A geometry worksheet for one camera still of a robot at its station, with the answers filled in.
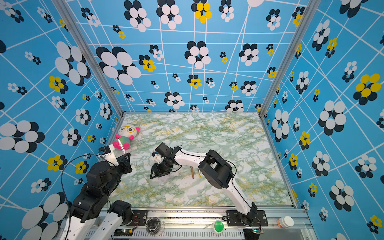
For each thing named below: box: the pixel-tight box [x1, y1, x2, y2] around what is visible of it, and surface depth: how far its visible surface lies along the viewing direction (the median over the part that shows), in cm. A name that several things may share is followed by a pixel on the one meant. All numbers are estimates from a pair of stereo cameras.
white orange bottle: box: [276, 215, 295, 229], surface depth 68 cm
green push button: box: [213, 220, 225, 234], surface depth 65 cm
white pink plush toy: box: [112, 124, 141, 150], surface depth 103 cm
